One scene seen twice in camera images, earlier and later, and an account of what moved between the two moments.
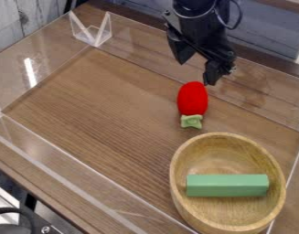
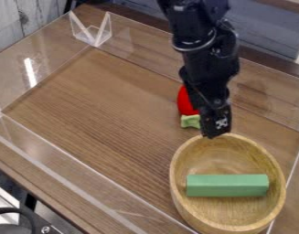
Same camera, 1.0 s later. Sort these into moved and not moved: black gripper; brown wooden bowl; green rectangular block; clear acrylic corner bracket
Moved: black gripper
Not moved: green rectangular block; brown wooden bowl; clear acrylic corner bracket
